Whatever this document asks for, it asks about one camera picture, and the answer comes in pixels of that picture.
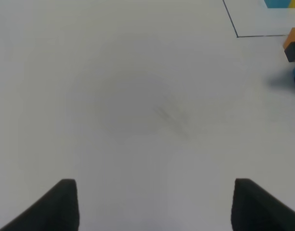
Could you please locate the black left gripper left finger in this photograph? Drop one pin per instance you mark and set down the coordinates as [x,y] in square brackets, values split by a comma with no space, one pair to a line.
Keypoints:
[57,210]

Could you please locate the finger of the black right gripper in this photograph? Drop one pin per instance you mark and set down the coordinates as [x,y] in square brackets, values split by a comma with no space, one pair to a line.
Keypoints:
[289,50]

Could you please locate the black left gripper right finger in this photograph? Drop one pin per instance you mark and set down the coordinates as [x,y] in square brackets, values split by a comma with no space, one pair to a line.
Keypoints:
[254,209]

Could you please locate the orange cube block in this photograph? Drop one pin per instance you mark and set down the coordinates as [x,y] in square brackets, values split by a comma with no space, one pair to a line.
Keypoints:
[290,38]

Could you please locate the template blue cube block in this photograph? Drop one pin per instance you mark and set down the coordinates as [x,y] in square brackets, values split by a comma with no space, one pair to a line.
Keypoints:
[281,4]

